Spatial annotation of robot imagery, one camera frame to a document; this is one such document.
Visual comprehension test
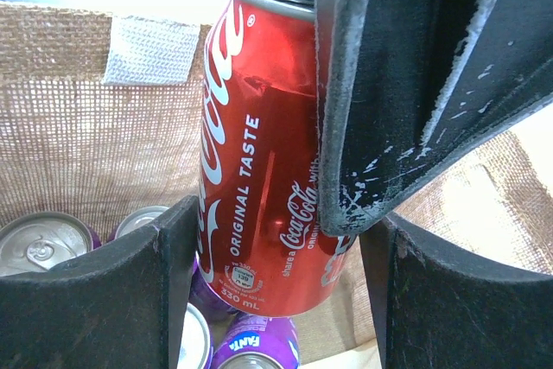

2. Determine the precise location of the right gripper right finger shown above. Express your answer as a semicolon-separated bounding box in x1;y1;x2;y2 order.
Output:
359;213;552;368

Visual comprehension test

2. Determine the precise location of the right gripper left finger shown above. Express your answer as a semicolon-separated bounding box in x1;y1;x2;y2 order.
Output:
1;196;199;368

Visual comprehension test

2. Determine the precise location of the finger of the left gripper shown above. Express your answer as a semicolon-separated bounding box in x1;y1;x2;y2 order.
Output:
315;0;552;236

